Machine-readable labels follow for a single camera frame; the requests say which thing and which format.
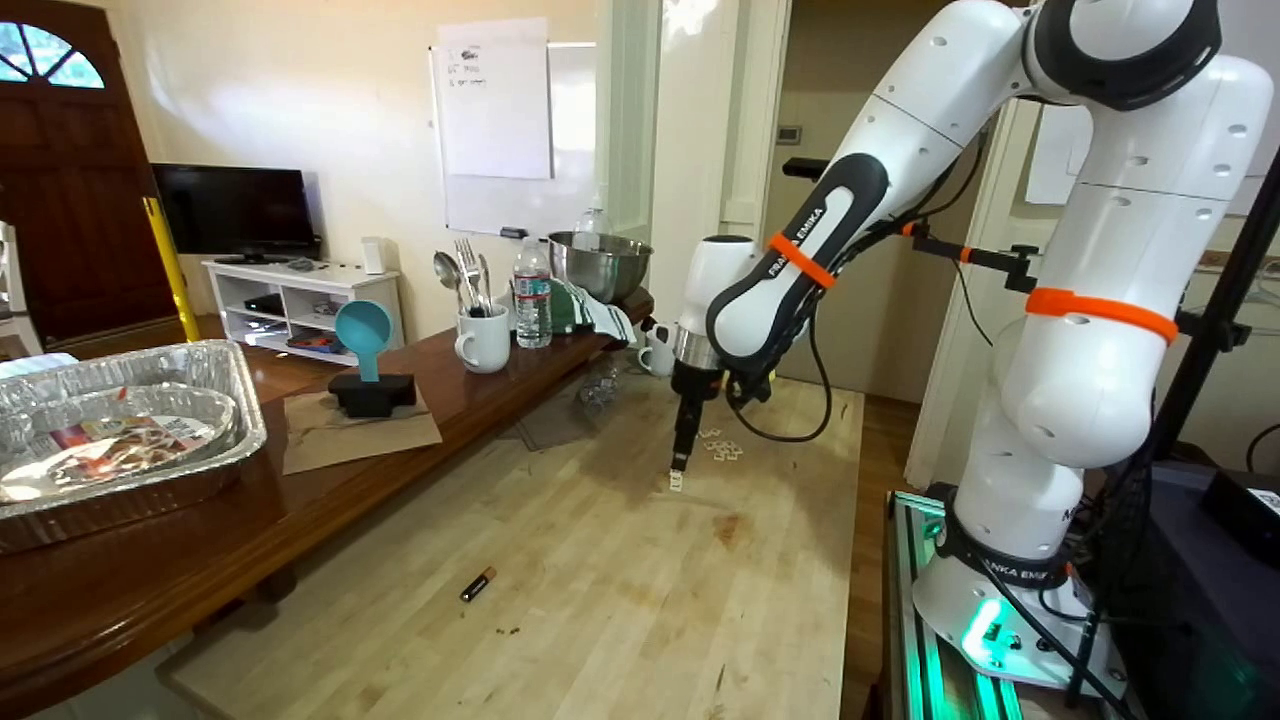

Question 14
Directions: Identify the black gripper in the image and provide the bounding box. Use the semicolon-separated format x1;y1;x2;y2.
669;366;767;472

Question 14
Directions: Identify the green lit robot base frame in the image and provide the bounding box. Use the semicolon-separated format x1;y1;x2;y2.
883;493;1138;720

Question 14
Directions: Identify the clear plastic water bottle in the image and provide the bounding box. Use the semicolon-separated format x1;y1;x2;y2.
513;258;551;348

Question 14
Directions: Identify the black flat television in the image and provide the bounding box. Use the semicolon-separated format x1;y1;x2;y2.
154;166;319;258

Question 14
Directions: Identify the white tv shelf unit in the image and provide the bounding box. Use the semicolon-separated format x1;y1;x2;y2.
205;262;404;367

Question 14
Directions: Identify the white mug with spoon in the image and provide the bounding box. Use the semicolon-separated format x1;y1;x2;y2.
457;303;513;375

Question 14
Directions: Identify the teal scoop on black base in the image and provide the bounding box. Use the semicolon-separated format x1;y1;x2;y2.
329;301;416;420

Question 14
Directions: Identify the small black object on table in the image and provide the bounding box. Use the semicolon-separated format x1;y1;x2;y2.
462;570;497;603

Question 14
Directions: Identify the crumpled plastic wrapper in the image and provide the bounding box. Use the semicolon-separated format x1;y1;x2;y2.
576;375;619;407

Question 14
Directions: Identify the dark wooden side table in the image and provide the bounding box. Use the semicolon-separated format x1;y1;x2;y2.
0;332;614;720

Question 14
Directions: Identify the large steel mixing bowl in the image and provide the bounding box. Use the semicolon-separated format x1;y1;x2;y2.
547;234;650;301

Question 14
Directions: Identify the white paper wall chart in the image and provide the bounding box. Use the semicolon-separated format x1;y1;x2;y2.
438;16;551;180

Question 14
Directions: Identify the pile of white letter tiles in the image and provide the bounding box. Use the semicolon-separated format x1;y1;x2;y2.
710;446;749;463

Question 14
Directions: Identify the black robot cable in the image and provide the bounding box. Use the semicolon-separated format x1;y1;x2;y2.
725;316;841;449

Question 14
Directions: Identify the green striped white towel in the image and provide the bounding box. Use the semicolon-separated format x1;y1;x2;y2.
568;288;640;343

